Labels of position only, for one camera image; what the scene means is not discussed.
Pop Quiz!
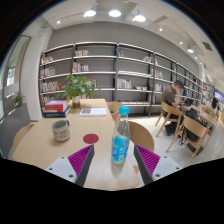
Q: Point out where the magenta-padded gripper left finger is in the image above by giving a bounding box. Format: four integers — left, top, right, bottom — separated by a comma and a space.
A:
45, 144, 95, 187

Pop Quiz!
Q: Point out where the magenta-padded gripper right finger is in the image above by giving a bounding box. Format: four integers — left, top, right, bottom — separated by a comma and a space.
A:
133, 144, 184, 186

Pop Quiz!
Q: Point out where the clear bottle with blue cap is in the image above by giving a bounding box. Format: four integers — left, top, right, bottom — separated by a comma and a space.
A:
111, 105, 131, 165

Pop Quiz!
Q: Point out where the patterned ceramic mug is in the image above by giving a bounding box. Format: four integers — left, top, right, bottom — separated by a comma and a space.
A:
51, 119, 71, 142

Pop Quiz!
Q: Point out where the flat round red coaster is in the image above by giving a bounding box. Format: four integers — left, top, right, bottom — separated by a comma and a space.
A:
82, 133, 100, 145

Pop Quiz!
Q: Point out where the group of wooden chairs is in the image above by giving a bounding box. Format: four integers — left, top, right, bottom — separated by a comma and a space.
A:
154, 100, 224, 161

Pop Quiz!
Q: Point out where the black backpack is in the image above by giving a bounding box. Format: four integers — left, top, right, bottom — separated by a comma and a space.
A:
184, 108, 202, 142

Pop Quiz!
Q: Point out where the red book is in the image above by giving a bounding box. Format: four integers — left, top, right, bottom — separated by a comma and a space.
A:
43, 103, 69, 113

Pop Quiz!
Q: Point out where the pink book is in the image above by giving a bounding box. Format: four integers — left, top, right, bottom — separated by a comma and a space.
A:
44, 99, 69, 106

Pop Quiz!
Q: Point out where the open white book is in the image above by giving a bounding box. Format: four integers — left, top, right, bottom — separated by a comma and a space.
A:
79, 107, 108, 117

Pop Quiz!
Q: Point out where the person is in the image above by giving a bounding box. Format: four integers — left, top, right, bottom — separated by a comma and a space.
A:
209, 97, 221, 116
161, 79, 185, 134

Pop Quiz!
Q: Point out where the small plant by window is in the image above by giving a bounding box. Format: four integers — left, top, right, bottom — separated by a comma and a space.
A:
9, 92, 26, 108

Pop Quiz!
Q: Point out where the green potted plant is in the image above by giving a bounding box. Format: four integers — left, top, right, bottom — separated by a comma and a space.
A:
56, 74, 100, 109

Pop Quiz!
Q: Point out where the grey shelf unit with books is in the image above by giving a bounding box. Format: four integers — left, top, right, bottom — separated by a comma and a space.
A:
38, 41, 214, 116

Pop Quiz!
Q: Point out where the group of ceiling lights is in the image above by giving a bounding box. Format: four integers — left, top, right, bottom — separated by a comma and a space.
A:
54, 8, 214, 54

